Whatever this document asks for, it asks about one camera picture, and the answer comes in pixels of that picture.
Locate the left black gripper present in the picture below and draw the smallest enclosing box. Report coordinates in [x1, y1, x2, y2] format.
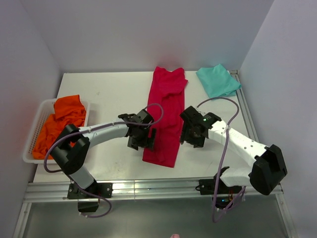
[128, 126, 156, 152]

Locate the crimson red t shirt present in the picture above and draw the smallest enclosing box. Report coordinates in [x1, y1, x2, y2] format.
[143, 67, 188, 168]

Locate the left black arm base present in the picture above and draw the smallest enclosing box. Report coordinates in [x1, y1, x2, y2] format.
[67, 182, 113, 218]

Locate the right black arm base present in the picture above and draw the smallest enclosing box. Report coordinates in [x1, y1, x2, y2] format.
[195, 178, 242, 209]

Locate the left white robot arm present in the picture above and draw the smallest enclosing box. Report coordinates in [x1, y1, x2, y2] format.
[45, 119, 157, 198]

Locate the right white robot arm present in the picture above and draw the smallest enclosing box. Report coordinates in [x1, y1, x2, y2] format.
[180, 119, 287, 195]

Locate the teal folded t shirt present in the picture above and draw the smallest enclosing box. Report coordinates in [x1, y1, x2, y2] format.
[196, 64, 242, 98]

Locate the orange t shirt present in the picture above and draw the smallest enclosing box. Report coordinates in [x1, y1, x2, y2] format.
[32, 95, 86, 160]

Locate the white plastic basket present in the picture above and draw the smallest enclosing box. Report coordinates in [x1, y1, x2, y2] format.
[22, 98, 90, 164]

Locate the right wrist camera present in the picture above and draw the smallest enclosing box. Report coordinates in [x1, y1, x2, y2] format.
[180, 106, 222, 129]

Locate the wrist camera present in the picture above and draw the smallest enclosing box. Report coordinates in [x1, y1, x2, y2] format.
[118, 109, 154, 124]
[180, 106, 222, 129]

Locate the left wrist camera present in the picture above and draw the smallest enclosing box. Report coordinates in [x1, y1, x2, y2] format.
[118, 109, 154, 124]

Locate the aluminium front rail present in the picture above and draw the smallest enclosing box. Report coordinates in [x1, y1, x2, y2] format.
[23, 173, 283, 204]

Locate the aluminium rail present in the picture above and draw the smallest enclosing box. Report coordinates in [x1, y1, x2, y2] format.
[229, 70, 270, 176]
[23, 173, 283, 204]

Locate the aluminium right side rail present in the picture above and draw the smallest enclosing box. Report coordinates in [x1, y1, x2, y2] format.
[229, 70, 270, 176]

